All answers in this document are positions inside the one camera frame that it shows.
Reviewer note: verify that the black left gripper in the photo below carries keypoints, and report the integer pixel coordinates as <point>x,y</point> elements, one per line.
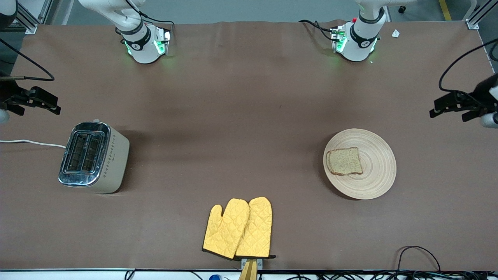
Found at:
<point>483,94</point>

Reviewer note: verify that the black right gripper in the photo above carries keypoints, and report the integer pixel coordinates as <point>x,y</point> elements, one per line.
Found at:
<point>8,92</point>

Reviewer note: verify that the round pale wooden plate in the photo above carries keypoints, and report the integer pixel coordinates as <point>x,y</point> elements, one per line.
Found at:
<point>377,167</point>

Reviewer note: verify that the slice of brown bread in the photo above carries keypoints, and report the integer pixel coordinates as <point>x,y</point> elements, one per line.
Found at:
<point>345,161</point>

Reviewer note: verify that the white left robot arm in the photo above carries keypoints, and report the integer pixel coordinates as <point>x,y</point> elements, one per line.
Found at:
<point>360,39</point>

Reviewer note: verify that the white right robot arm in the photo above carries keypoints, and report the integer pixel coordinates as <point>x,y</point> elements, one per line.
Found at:
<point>136,39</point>

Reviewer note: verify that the cream and chrome toaster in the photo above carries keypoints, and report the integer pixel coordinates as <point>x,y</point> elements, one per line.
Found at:
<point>101,163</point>

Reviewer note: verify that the small white paper scrap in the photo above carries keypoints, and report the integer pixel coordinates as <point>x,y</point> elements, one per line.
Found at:
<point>396,33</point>

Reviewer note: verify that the yellow quilted oven mitt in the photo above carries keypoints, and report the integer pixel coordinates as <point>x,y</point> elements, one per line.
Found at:
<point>223,233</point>
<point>256,229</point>

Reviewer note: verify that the small blue cap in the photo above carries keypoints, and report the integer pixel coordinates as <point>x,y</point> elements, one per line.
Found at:
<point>214,277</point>

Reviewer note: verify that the aluminium frame post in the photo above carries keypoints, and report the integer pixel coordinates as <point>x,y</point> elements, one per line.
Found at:
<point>477,17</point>
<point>29,17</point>

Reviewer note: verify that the small metal bracket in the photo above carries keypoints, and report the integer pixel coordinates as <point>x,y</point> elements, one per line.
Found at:
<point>259,263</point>

